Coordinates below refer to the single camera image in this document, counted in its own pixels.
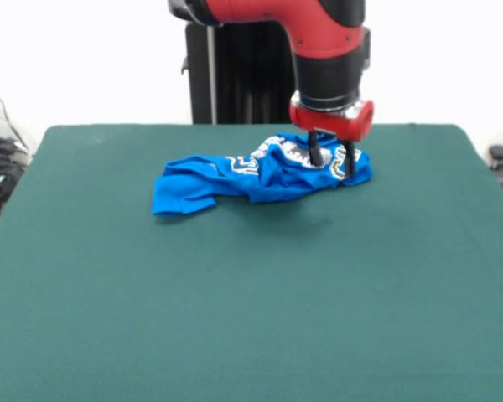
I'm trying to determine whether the blue shirt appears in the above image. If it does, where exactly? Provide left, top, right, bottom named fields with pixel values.
left=150, top=132, right=374, bottom=217

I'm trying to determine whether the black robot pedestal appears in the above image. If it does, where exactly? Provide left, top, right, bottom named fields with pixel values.
left=180, top=20, right=297, bottom=125

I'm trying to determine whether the dark green table cloth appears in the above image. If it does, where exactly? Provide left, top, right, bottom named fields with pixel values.
left=0, top=122, right=503, bottom=402

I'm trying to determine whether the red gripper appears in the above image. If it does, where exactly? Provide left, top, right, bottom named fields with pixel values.
left=288, top=99, right=376, bottom=177

